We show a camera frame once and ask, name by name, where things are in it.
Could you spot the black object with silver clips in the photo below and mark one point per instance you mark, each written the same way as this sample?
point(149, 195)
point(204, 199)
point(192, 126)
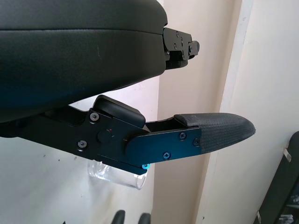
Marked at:
point(282, 186)

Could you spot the clear glass cup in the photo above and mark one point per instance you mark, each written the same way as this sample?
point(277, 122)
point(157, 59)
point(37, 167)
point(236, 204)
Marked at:
point(116, 178)

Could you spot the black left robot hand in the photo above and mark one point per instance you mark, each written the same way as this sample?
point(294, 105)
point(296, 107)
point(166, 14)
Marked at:
point(70, 58)

